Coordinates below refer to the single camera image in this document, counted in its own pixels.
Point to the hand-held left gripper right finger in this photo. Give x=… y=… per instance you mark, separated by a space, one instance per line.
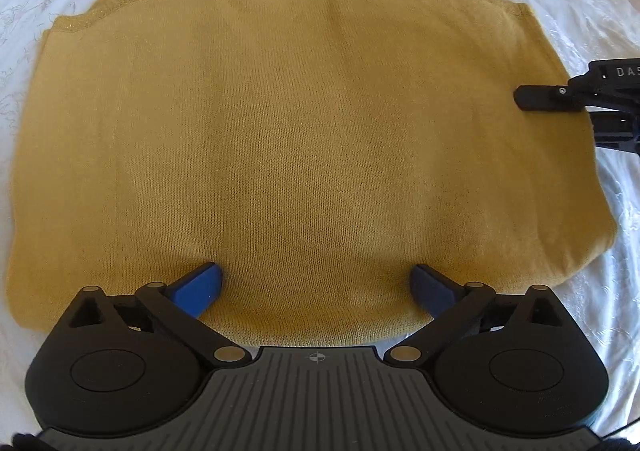
x=431 y=288

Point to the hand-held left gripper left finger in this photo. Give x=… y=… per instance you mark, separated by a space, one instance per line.
x=200 y=287

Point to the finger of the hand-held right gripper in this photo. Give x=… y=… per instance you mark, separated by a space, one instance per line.
x=545 y=98

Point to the yellow knit sweater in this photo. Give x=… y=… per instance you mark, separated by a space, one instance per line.
x=300 y=146

